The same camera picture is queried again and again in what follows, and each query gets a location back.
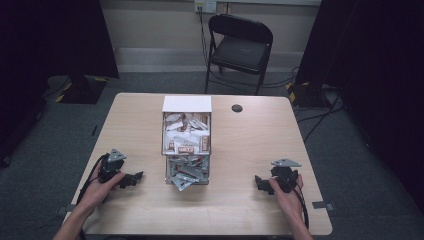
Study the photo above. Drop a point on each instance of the clear box with white lid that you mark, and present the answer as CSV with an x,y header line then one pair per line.
x,y
186,133

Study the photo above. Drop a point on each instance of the black curtain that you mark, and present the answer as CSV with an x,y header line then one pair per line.
x,y
50,43
373,66

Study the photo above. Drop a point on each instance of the pile of white brown packets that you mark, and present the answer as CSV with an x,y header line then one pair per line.
x,y
186,133

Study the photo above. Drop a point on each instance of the white wall outlet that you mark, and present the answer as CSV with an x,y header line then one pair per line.
x,y
205,5

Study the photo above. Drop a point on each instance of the black stand base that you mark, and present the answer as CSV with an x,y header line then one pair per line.
x,y
81,89
308,95

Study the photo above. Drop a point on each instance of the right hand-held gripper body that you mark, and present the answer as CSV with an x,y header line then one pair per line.
x,y
284,175

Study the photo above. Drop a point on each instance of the black folding chair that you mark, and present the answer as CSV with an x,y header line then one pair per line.
x,y
242,50

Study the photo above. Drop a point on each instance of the person's right hand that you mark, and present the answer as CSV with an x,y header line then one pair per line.
x,y
289,201

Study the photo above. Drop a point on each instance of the person's left hand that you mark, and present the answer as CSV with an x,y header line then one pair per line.
x,y
97,190

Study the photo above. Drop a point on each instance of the pile of silver packets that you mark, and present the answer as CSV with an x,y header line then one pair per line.
x,y
187,171

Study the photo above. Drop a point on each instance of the black table grommet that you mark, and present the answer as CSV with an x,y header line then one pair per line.
x,y
237,108

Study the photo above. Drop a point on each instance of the grey tape strip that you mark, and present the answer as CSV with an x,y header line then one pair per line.
x,y
65,209
322,205

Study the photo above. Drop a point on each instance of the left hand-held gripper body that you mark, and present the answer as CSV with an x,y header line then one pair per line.
x,y
112,164

